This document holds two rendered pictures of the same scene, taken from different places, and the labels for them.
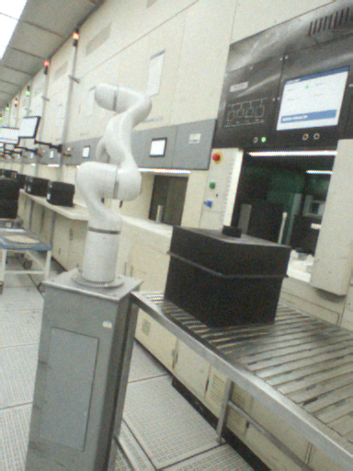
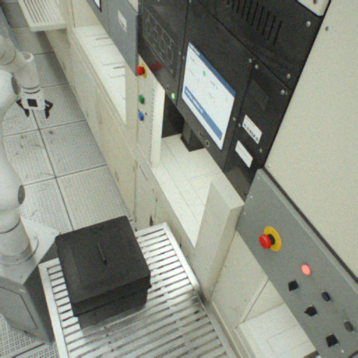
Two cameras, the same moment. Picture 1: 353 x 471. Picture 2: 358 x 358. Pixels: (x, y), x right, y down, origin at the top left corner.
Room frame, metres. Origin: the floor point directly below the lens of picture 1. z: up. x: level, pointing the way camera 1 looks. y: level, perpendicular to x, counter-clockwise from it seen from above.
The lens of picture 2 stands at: (0.42, -0.46, 2.24)
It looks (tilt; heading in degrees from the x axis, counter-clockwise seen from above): 48 degrees down; 3
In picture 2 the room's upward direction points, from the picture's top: 8 degrees clockwise
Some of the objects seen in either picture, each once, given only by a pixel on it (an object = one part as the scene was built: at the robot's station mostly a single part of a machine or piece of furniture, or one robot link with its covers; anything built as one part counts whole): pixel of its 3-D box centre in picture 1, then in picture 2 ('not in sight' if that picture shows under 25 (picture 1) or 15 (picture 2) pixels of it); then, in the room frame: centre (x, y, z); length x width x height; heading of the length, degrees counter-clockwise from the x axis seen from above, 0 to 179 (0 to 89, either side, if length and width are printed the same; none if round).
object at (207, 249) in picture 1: (229, 246); (102, 259); (1.07, -0.18, 0.98); 0.29 x 0.29 x 0.13; 34
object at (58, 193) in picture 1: (60, 193); not in sight; (3.74, 1.37, 0.93); 0.30 x 0.28 x 0.26; 32
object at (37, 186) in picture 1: (38, 186); not in sight; (4.72, 2.06, 0.93); 0.30 x 0.28 x 0.26; 38
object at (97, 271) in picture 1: (100, 256); (10, 233); (1.18, 0.25, 0.85); 0.19 x 0.19 x 0.18
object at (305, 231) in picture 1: (318, 229); not in sight; (1.92, -0.82, 1.06); 0.24 x 0.20 x 0.32; 35
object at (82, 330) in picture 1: (85, 375); (31, 284); (1.18, 0.25, 0.38); 0.28 x 0.28 x 0.76; 80
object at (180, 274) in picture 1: (222, 284); (104, 275); (1.08, -0.18, 0.85); 0.28 x 0.28 x 0.17; 34
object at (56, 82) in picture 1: (65, 152); not in sight; (5.06, 1.84, 1.50); 1.52 x 0.99 x 3.00; 35
